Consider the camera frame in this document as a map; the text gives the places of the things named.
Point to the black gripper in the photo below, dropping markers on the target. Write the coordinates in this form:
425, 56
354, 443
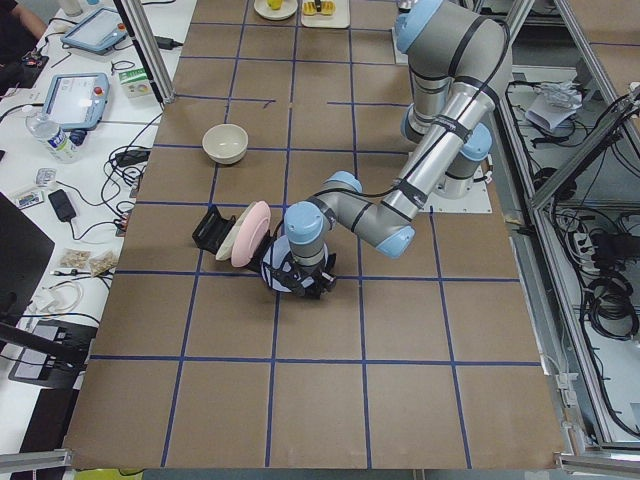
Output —
311, 276

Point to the blue plate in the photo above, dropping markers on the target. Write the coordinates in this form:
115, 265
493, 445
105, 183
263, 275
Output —
278, 254

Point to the yellow bread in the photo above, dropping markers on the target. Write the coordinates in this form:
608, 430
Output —
318, 7

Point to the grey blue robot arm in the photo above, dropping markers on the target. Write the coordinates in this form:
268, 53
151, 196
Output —
460, 64

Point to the pink plate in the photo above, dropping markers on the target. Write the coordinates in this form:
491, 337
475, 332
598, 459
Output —
254, 225

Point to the cream plate in rack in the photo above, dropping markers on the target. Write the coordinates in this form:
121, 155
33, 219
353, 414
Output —
224, 253

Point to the white plate with fruit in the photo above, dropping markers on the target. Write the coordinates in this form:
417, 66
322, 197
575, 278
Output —
275, 10

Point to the black dish rack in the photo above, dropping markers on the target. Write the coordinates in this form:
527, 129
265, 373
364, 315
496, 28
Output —
213, 228

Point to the beige bowl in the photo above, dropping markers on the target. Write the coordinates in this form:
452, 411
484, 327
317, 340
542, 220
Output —
225, 144

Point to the snack bag right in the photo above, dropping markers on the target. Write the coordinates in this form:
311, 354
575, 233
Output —
102, 263

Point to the snack bag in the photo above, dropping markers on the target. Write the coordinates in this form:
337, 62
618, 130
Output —
102, 263
74, 259

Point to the snack bag left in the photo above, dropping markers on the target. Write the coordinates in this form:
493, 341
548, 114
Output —
74, 259

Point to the black power adapter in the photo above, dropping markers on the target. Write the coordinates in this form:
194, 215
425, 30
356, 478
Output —
62, 205

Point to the cream rectangular tray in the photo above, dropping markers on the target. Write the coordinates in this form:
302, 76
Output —
338, 19

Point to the green white box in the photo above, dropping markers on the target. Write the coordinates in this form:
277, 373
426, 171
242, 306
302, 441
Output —
135, 83

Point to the black monitor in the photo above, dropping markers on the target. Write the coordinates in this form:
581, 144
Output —
25, 253

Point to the near teach pendant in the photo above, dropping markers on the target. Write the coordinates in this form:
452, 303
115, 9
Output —
77, 101

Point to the teach pendant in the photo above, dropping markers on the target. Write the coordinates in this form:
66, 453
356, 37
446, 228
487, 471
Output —
77, 101
98, 33

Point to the small card box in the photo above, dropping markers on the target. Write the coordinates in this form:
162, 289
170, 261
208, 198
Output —
28, 198

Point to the crumpled white paper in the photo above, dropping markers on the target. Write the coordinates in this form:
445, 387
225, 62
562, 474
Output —
554, 104

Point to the plastic water bottle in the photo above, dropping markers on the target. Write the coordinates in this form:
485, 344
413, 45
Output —
50, 134

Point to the far teach pendant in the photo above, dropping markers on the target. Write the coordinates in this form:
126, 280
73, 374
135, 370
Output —
98, 33

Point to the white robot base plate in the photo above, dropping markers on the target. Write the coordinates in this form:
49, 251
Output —
463, 188

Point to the aluminium frame post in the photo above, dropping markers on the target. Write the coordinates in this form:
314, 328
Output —
138, 27

